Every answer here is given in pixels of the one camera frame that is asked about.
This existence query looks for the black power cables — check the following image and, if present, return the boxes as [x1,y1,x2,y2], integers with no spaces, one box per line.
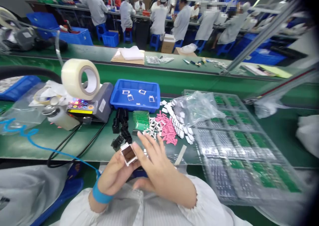
[47,121,108,169]

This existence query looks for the hand tools on bench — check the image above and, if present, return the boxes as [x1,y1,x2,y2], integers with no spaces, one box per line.
[182,57,209,67]

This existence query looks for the blue crate with red parts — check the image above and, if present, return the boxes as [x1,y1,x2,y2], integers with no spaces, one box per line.
[58,26,94,46]

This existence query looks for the small beige tape roll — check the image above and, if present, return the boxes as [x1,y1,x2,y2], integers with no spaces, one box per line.
[33,87,59,106]

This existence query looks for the person's right hand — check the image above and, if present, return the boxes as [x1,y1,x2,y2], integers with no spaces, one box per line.
[133,132,197,209]

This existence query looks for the blue coiled cord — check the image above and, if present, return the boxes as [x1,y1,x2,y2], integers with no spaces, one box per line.
[0,118,103,179]

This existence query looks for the pile of pink strips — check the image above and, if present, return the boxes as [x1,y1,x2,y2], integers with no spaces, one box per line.
[154,111,179,146]

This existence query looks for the black hose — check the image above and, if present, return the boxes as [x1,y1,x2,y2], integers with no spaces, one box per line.
[0,67,63,86]

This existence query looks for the white framed brown component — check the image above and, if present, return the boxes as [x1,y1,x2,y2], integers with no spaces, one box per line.
[120,142,140,167]

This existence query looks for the yellow paper sheets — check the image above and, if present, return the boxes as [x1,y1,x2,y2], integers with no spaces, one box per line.
[242,64,293,79]

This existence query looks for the large clear tape roll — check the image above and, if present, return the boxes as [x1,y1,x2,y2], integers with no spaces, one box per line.
[61,58,101,101]

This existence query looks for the dark blue storage crate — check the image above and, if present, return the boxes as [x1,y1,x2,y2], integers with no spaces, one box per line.
[26,11,61,40]

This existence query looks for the flat clear plastic bag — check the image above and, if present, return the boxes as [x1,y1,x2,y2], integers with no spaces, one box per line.
[0,81,52,135]

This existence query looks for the aluminium frame post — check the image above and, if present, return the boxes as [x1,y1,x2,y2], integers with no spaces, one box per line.
[219,0,308,75]

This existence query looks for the stack of clear plastic trays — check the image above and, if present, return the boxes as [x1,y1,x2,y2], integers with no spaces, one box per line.
[181,89,308,207]

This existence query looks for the small blue crate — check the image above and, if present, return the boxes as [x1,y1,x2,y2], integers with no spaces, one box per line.
[102,31,120,48]

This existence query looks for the white solvent dispenser bottle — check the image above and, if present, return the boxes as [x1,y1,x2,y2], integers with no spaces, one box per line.
[42,104,81,132]

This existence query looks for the pile of white frames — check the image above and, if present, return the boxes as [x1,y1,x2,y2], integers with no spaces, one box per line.
[143,117,163,140]

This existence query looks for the person's left hand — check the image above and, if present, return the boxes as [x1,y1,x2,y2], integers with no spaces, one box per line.
[99,150,143,198]

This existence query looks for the blue plastic parts bin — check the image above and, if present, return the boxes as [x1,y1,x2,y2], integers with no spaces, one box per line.
[110,79,161,114]

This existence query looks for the cardboard box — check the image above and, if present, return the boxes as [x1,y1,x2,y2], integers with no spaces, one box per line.
[160,34,176,54]

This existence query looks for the white plastic bag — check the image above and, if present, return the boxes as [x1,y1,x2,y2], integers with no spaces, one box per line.
[295,114,319,152]

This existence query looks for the row of black parts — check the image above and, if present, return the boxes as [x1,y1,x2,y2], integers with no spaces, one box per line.
[111,108,133,152]

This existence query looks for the grey white cloth bundle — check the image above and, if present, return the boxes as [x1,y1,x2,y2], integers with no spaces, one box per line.
[0,160,73,226]

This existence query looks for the clear bag by frame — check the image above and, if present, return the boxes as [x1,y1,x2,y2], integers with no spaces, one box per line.
[254,96,301,120]

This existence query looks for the pile of white labels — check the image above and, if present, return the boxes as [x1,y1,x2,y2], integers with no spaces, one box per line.
[159,99,195,146]

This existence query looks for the cardboard with white foam sheets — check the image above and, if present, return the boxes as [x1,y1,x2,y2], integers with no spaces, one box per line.
[110,46,146,65]

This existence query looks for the green conveyor belt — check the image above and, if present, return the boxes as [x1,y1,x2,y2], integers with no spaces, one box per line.
[0,43,319,104]

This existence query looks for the blue bin of white parts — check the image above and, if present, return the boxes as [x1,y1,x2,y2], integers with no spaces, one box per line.
[0,75,42,102]

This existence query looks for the grey tape dispenser machine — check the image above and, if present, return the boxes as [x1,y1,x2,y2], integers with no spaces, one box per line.
[65,82,115,124]

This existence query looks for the pile of green circuit boards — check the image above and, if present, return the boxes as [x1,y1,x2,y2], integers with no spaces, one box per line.
[132,110,151,132]

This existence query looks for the crumpled clear plastic bag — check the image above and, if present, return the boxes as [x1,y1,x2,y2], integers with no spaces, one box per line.
[171,90,227,130]

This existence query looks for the blue plastic chair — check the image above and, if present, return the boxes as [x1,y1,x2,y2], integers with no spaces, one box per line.
[31,162,84,226]

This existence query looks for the white paper strip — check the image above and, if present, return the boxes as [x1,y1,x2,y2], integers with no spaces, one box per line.
[174,144,188,166]

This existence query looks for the person's body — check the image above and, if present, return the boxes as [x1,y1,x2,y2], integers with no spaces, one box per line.
[109,170,182,226]

